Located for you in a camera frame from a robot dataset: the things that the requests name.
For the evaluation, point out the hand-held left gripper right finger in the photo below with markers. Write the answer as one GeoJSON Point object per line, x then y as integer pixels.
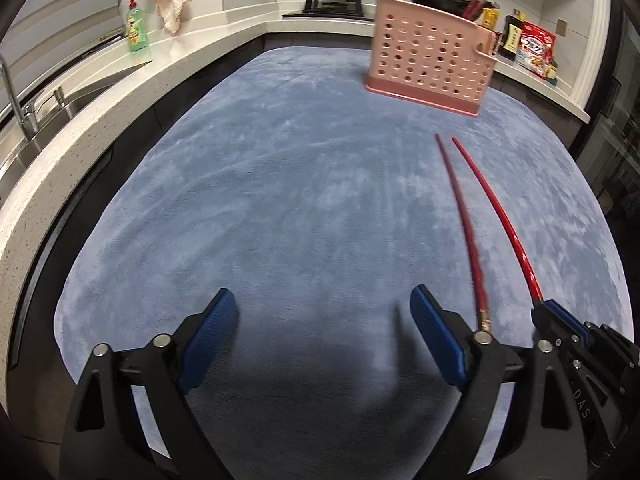
{"type": "Point", "coordinates": [440, 340]}

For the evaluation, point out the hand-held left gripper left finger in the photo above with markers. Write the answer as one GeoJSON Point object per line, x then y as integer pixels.
{"type": "Point", "coordinates": [207, 345]}

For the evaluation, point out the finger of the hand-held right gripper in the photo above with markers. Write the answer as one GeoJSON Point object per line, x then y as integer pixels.
{"type": "Point", "coordinates": [565, 314]}
{"type": "Point", "coordinates": [547, 327]}

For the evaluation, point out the pink perforated utensil basket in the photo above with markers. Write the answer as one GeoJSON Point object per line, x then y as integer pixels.
{"type": "Point", "coordinates": [425, 60]}

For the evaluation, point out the glass door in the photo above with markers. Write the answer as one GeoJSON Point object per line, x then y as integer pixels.
{"type": "Point", "coordinates": [615, 160]}

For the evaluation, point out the blue fleece mat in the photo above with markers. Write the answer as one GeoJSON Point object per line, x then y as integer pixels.
{"type": "Point", "coordinates": [275, 185]}

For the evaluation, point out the white kitchen countertop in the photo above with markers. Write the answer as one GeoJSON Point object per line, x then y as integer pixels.
{"type": "Point", "coordinates": [50, 185]}

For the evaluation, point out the small yellow and blue pack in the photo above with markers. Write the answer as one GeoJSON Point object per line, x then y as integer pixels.
{"type": "Point", "coordinates": [553, 72]}

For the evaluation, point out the red and white snack bag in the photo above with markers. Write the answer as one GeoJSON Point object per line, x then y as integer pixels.
{"type": "Point", "coordinates": [535, 50]}

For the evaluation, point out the steel sink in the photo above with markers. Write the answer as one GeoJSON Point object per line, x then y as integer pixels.
{"type": "Point", "coordinates": [75, 105]}

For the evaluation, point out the dark sauce bottle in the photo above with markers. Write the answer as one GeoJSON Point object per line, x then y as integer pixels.
{"type": "Point", "coordinates": [511, 37]}

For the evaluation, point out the yellow packet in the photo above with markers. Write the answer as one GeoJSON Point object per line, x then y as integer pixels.
{"type": "Point", "coordinates": [490, 19]}

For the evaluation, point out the metal faucet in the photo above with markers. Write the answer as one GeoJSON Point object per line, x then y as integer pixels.
{"type": "Point", "coordinates": [15, 100]}

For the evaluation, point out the green dish soap bottle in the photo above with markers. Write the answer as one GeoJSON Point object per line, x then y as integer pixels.
{"type": "Point", "coordinates": [137, 30]}

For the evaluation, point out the black gas stove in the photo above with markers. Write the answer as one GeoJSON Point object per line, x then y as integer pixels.
{"type": "Point", "coordinates": [330, 7]}

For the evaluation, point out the grey window blind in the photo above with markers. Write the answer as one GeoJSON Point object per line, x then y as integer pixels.
{"type": "Point", "coordinates": [60, 15]}

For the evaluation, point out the wall outlet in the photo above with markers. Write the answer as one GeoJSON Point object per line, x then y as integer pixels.
{"type": "Point", "coordinates": [562, 27]}

